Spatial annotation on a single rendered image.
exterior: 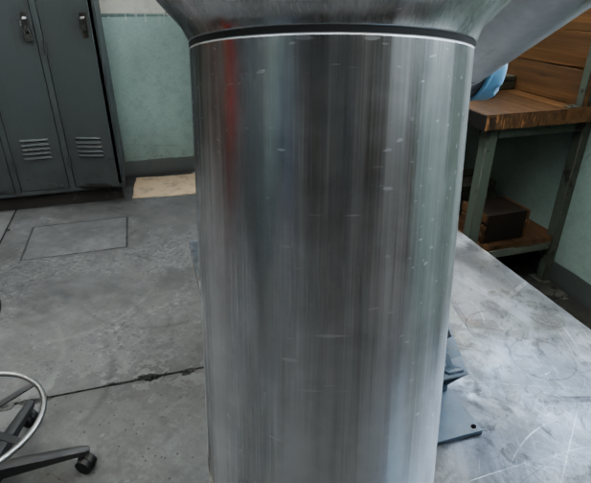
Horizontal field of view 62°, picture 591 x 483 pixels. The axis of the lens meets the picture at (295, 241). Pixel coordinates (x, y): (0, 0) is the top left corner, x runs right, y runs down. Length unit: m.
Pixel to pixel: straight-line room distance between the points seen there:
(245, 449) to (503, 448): 0.56
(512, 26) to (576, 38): 2.05
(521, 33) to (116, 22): 3.53
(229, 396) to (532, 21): 0.27
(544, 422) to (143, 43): 3.46
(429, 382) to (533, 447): 0.56
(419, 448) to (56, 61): 3.24
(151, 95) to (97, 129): 0.66
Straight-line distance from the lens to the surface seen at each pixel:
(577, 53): 2.39
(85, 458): 1.72
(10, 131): 3.48
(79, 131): 3.38
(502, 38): 0.37
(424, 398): 0.16
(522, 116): 2.16
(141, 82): 3.83
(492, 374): 0.79
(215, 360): 0.16
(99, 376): 2.05
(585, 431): 0.76
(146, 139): 3.92
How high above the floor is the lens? 1.30
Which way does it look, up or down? 28 degrees down
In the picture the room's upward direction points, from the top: straight up
